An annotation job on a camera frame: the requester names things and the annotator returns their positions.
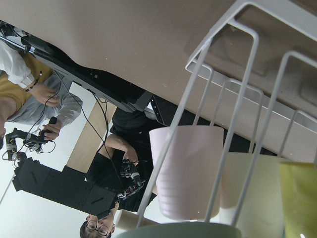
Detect sage green cup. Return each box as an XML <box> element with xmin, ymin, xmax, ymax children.
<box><xmin>118</xmin><ymin>222</ymin><xmax>242</xmax><ymax>238</ymax></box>

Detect pink cup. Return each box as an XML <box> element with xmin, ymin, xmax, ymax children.
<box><xmin>156</xmin><ymin>125</ymin><xmax>224</xmax><ymax>221</ymax></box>

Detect pale cream green cup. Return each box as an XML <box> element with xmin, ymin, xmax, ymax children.
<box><xmin>219</xmin><ymin>152</ymin><xmax>285</xmax><ymax>238</ymax></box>

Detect yellow cup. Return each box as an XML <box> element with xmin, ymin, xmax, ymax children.
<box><xmin>279</xmin><ymin>162</ymin><xmax>317</xmax><ymax>238</ymax></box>

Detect person in black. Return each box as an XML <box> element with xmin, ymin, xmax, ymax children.
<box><xmin>80</xmin><ymin>108</ymin><xmax>163</xmax><ymax>238</ymax></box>

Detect person in grey sleeve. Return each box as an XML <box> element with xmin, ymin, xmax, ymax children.
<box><xmin>0</xmin><ymin>42</ymin><xmax>83</xmax><ymax>141</ymax></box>

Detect white wire cup rack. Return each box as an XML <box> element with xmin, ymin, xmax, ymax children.
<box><xmin>135</xmin><ymin>1</ymin><xmax>317</xmax><ymax>231</ymax></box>

